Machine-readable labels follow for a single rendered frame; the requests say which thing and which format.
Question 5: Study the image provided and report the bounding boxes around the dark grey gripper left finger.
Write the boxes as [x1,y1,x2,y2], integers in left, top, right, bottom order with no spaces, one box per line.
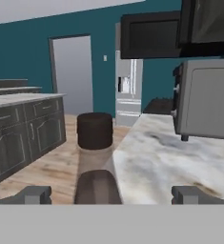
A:
[0,185,52,205]

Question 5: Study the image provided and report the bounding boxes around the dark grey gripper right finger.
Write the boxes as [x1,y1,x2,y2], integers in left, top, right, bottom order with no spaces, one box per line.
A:
[171,185,224,205]

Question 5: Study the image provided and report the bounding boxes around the stainless steel fridge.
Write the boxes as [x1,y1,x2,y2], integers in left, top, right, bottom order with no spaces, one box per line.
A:
[114,22,144,128]

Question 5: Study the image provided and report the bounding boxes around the grey doorway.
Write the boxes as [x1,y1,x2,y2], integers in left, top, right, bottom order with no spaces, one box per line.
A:
[48,33,94,116]

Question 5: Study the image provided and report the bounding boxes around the dark brown round stool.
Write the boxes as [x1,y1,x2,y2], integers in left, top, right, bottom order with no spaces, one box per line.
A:
[76,112,113,151]
[73,169,123,205]

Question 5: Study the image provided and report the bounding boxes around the black hob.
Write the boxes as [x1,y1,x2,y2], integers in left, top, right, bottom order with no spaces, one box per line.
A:
[143,97,174,115]

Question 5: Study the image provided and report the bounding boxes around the grey microwave oven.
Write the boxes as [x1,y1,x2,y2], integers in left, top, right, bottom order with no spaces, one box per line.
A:
[170,58,224,142]

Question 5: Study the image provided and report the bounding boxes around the dark wall cupboards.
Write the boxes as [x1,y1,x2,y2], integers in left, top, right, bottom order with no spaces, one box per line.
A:
[119,0,224,60]

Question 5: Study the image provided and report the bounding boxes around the dark grey kitchen island cupboards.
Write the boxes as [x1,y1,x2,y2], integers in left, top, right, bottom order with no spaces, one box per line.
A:
[0,78,68,189]

